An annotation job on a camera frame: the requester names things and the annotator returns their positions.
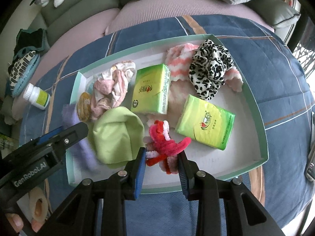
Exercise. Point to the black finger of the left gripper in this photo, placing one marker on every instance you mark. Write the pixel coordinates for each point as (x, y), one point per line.
(47, 136)
(64, 140)

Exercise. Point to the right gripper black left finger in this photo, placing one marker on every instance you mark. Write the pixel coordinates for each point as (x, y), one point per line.
(135, 175)

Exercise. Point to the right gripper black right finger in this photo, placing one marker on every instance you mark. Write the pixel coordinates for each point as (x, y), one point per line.
(190, 182)

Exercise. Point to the light green cloth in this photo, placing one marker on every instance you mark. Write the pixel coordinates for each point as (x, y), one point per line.
(116, 137)

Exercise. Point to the green tissue pack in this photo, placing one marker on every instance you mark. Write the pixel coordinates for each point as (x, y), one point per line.
(151, 90)
(205, 123)

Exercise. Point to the pink cream fabric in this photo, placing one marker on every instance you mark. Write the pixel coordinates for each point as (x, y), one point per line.
(111, 87)

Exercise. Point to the leopard print scrunchie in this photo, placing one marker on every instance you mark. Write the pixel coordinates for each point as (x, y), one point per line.
(209, 64)

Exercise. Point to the pink white fuzzy cloth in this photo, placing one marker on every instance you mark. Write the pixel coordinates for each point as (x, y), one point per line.
(178, 59)

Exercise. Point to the left hand with black glove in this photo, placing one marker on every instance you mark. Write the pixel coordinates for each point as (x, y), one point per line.
(17, 224)

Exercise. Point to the tape roll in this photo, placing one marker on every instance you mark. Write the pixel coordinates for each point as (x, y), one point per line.
(38, 204)

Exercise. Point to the white medicine bottle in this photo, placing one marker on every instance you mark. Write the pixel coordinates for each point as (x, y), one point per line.
(36, 96)

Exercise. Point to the round tan patterned disc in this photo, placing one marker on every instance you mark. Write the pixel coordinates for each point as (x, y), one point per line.
(83, 107)

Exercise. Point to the teal rimmed white tray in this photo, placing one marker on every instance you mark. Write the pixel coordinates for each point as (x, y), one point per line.
(246, 149)

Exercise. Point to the blue patterned cushion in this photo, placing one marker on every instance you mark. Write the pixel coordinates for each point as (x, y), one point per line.
(22, 72)

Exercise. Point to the pink sofa seat cover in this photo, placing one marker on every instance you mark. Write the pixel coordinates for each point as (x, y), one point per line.
(133, 13)

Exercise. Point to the grey green sectional sofa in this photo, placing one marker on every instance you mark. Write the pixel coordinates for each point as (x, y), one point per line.
(276, 13)

